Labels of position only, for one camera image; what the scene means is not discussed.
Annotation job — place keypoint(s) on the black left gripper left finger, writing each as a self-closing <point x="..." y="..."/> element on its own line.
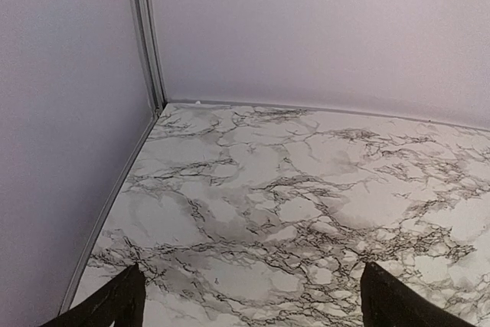
<point x="120" y="302"/>

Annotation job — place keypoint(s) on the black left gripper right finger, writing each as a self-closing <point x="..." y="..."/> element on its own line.
<point x="386" y="301"/>

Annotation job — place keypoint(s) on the aluminium left corner post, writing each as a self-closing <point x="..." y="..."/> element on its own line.
<point x="143" y="18"/>

